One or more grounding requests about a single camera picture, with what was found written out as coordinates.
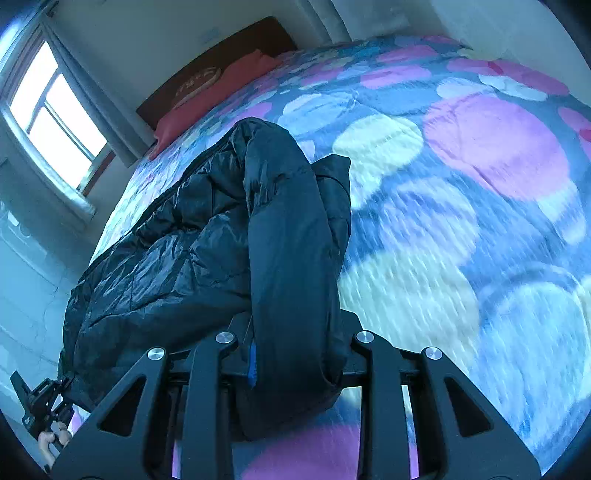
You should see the black quilted puffer jacket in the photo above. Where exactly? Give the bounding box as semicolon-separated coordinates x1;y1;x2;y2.
58;118;351;440

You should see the person's left hand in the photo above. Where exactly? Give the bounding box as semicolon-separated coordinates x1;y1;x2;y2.
37;422;72;471

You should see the colourful circle-pattern bedspread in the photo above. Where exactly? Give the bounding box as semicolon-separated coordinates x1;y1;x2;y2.
98;36;590;470

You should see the red pillow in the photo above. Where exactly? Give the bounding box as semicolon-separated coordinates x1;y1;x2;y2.
148;50;281;160

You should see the right window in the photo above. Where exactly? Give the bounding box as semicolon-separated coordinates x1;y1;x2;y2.
1;26;114;196

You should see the small embroidered cushion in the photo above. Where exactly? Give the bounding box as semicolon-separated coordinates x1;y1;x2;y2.
171;67;221;109

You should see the dark wooden headboard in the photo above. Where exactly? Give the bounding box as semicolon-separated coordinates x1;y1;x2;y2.
136;16;297;129

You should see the grey curtain beside headboard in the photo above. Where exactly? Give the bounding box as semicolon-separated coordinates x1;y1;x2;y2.
294;0;412;45

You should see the grey curtain right wall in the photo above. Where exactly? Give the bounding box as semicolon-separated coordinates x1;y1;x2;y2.
39;14;153;167

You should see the white wall socket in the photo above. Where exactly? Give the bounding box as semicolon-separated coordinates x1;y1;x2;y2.
199;27;221;44

